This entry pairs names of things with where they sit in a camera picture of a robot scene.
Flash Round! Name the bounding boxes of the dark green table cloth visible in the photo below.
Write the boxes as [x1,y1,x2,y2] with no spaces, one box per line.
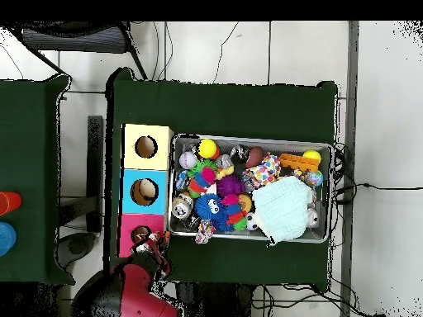
[104,67,340,293]

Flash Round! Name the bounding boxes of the wooden box with three holes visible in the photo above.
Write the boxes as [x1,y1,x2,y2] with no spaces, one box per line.
[115,123,174,259]

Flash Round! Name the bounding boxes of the mint green knitted cloth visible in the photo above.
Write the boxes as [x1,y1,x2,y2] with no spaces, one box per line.
[252,175,315,245]

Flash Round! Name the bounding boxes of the yellow smooth ball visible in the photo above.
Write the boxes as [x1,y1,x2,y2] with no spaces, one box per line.
[197,139,218,159]

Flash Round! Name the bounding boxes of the polka dot cloth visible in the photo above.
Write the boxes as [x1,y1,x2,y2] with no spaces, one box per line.
[244,153,282,190]

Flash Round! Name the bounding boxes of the thin black floor cable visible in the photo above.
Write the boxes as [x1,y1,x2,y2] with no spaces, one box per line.
[211,21,240,84]

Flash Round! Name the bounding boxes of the black striped chair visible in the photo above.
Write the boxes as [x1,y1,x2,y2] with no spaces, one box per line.
[7,21,149,81]

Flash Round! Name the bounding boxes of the crushed drink can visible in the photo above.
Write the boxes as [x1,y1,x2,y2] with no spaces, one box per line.
[171,194,194,220]

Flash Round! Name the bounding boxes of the purple spiky ball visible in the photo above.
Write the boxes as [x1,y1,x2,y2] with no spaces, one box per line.
[216,174,245,198]

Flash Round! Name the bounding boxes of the pink blue orange spiky caterpillar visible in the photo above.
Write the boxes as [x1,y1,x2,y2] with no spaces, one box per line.
[188,166,217,199]

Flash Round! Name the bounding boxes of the colourful knotted rope toy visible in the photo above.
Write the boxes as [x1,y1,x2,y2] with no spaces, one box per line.
[194,220,216,245]

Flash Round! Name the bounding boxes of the red plastic cup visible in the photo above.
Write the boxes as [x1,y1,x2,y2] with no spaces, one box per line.
[0,192,23,216]

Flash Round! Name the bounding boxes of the dark grey floor object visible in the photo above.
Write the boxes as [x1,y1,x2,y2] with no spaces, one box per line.
[55,231,97,269]

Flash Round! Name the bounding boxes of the long orange plastic block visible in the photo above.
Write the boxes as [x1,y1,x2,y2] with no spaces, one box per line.
[278,154,322,173]

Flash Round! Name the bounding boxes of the black power cable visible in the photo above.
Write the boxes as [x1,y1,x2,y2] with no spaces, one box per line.
[333,182,423,203]

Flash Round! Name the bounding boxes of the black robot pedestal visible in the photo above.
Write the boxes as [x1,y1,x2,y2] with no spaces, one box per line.
[174,282,255,317]

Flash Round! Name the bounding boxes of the silver wire mesh bin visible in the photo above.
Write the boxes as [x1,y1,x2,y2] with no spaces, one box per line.
[167,133,333,244]

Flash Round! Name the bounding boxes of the side table green cloth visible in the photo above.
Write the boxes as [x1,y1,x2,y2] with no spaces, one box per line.
[0,73,75,286]

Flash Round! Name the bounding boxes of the blue plastic cup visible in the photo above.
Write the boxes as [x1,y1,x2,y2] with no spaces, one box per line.
[0,221,17,258]

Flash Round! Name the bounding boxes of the white baseball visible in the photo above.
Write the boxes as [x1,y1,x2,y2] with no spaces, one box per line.
[178,151,198,170]

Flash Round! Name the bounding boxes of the blue spiky toy with eyes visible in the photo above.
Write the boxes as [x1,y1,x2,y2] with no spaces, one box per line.
[193,192,226,221]

